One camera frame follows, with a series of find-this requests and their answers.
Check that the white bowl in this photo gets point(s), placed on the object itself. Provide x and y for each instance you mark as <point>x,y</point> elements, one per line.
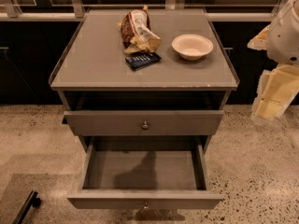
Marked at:
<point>192,47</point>

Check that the brown chip bag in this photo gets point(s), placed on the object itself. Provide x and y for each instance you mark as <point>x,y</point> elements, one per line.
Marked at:
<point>136,33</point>

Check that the black handle on floor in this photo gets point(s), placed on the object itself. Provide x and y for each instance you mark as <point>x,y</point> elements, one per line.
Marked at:
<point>32,201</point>

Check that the metal railing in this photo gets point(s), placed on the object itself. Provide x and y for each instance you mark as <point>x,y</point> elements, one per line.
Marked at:
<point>46,10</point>

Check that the dark blue snack bar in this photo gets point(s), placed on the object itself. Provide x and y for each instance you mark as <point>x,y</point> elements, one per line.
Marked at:
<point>139,60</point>

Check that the round drawer knob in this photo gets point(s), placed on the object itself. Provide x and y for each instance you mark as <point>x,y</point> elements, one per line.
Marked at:
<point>146,206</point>
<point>145,125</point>

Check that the grey upper drawer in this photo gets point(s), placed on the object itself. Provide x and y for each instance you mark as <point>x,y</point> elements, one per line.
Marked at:
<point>128,123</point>

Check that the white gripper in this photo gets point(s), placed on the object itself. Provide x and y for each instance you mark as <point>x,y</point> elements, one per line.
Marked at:
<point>284,41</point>

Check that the grey drawer cabinet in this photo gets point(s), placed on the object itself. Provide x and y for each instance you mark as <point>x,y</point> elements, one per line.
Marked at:
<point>93,75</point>

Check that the round upper drawer knob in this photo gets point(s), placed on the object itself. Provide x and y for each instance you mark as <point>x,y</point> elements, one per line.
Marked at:
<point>145,125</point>

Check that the round lower drawer knob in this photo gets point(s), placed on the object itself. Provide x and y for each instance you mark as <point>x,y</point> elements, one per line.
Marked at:
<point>146,206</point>

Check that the grey open lower drawer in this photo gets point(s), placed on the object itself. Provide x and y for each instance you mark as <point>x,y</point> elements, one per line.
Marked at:
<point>165,175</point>

